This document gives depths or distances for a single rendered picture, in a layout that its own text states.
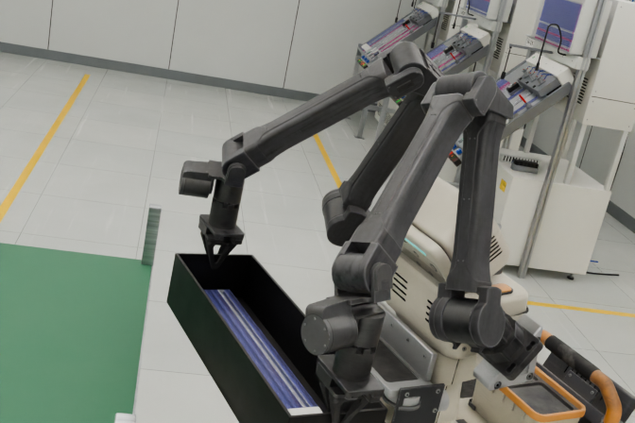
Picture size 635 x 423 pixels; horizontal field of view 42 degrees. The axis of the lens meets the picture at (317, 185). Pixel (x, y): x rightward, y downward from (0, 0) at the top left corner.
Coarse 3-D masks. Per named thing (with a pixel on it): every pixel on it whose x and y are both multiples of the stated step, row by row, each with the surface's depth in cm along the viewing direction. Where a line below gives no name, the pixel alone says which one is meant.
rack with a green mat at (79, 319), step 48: (0, 288) 177; (48, 288) 181; (96, 288) 186; (144, 288) 190; (0, 336) 159; (48, 336) 163; (96, 336) 166; (144, 336) 170; (0, 384) 145; (48, 384) 148; (96, 384) 150
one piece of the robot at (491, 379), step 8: (520, 320) 148; (528, 320) 147; (528, 328) 146; (536, 328) 145; (536, 336) 145; (536, 360) 147; (480, 368) 147; (488, 368) 146; (528, 368) 147; (480, 376) 146; (488, 376) 145; (496, 376) 144; (504, 376) 145; (520, 376) 147; (528, 376) 148; (488, 384) 144; (496, 384) 145; (504, 384) 146; (512, 384) 147
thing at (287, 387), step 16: (224, 304) 166; (240, 304) 167; (240, 320) 161; (240, 336) 154; (256, 336) 156; (256, 352) 150; (272, 352) 151; (272, 368) 146; (288, 368) 147; (272, 384) 141; (288, 384) 142; (288, 400) 137; (304, 400) 138
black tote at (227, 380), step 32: (192, 256) 169; (192, 288) 158; (224, 288) 175; (256, 288) 172; (192, 320) 157; (224, 320) 145; (256, 320) 170; (288, 320) 159; (224, 352) 143; (288, 352) 158; (224, 384) 142; (256, 384) 131; (256, 416) 130; (288, 416) 121; (320, 416) 123; (384, 416) 129
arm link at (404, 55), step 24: (408, 48) 152; (432, 72) 151; (408, 96) 158; (408, 120) 158; (384, 144) 162; (408, 144) 162; (360, 168) 168; (384, 168) 165; (336, 192) 176; (360, 192) 168; (336, 216) 171; (360, 216) 169; (336, 240) 173
